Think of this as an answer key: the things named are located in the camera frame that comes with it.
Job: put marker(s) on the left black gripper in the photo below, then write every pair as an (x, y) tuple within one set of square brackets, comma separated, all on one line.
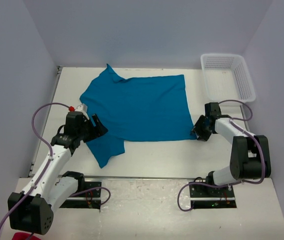
[(99, 129)]

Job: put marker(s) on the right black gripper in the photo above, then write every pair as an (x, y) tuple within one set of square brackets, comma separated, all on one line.
[(202, 136)]

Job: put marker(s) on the blue t shirt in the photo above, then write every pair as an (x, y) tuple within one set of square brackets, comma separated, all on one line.
[(137, 109)]

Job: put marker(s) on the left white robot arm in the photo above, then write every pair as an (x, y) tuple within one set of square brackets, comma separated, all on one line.
[(32, 210)]

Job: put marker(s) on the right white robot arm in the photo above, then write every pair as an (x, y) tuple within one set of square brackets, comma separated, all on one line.
[(250, 154)]

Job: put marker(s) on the white plastic basket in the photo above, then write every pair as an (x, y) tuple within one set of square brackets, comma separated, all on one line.
[(226, 77)]

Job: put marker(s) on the red cloth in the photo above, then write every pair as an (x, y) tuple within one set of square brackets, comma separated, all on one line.
[(24, 236)]

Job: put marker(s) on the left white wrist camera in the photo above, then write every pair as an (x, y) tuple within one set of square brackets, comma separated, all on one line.
[(80, 108)]

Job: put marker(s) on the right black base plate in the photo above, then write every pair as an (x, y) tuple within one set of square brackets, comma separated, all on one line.
[(203, 197)]

